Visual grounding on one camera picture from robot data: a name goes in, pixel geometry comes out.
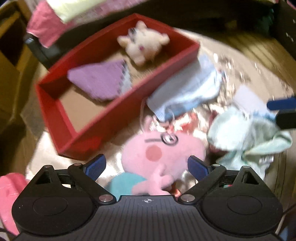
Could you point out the light green towel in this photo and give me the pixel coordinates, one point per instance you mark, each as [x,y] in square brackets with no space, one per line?
[248,140]

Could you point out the white rectangular sponge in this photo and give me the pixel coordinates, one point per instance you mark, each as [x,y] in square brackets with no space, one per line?
[248,102]

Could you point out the purple knitted cloth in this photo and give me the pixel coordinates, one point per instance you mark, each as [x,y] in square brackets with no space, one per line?
[102,81]

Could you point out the pink pig plush toy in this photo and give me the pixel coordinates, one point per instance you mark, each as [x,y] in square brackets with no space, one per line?
[153,161]

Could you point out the red rectangular storage box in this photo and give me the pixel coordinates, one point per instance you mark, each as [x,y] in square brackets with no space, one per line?
[77,124]

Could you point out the floral round table cover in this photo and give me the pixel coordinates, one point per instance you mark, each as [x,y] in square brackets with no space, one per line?
[259,63]

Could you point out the pink floral quilt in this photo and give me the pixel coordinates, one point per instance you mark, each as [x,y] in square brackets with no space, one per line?
[51,19]

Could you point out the wooden bedside cabinet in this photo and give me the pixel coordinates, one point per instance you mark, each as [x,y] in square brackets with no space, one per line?
[18,64]

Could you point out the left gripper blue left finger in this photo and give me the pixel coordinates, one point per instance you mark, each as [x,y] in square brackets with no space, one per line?
[85,177]

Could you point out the blue surgical face mask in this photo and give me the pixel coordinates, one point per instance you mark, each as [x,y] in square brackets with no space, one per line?
[196,83]

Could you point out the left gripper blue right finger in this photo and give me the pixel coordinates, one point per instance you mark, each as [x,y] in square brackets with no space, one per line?
[207,177]

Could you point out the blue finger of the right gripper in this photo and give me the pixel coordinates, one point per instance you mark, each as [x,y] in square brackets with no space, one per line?
[286,119]
[282,104]

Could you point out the cream plush animal toy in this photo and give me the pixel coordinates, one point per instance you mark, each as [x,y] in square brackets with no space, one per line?
[143,44]

